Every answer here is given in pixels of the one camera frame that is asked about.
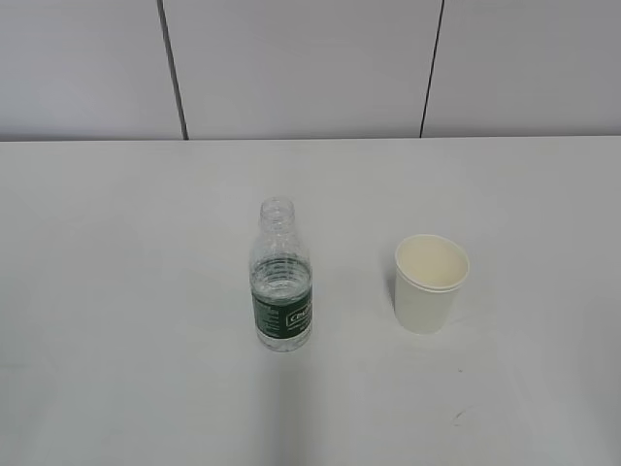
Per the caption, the clear plastic water bottle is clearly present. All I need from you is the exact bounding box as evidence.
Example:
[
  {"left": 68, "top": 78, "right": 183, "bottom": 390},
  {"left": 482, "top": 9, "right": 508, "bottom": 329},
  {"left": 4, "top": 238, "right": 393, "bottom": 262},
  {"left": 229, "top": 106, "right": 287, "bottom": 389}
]
[{"left": 248, "top": 197, "right": 312, "bottom": 352}]

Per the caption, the white paper cup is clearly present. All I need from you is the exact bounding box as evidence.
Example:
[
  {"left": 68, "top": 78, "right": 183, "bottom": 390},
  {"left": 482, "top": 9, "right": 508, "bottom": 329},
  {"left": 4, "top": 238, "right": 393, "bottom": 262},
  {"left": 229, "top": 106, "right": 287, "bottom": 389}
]
[{"left": 394, "top": 234, "right": 470, "bottom": 335}]

